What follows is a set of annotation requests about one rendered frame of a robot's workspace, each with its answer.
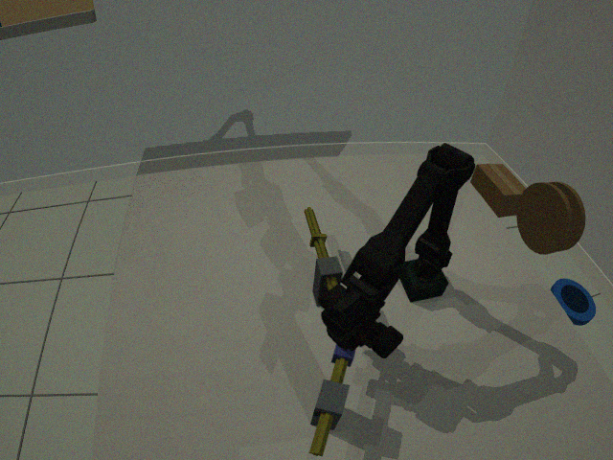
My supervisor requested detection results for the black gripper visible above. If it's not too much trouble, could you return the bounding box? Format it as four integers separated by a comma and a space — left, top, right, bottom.
321, 285, 403, 358

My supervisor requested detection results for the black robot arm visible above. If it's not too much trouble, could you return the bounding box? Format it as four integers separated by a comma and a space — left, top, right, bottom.
322, 143, 475, 351

